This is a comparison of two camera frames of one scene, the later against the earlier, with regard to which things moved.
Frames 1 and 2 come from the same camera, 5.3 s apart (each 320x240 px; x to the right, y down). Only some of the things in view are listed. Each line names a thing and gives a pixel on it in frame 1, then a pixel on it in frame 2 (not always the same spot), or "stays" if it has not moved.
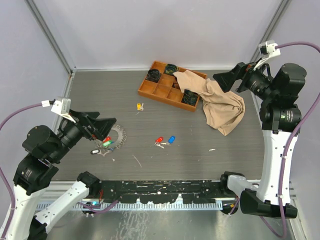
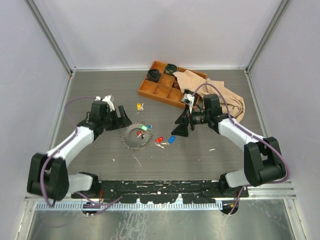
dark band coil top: [170, 68] stays
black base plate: [163, 192] stays
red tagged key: [157, 141] stays
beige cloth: [224, 111] stays
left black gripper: [101, 126] -> [124, 121]
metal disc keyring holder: [120, 141] -> [134, 137]
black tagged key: [95, 151] -> [142, 135]
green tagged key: [107, 143] -> [144, 127]
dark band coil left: [153, 75] stays
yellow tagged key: [140, 107] stays
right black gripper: [242, 70] -> [182, 129]
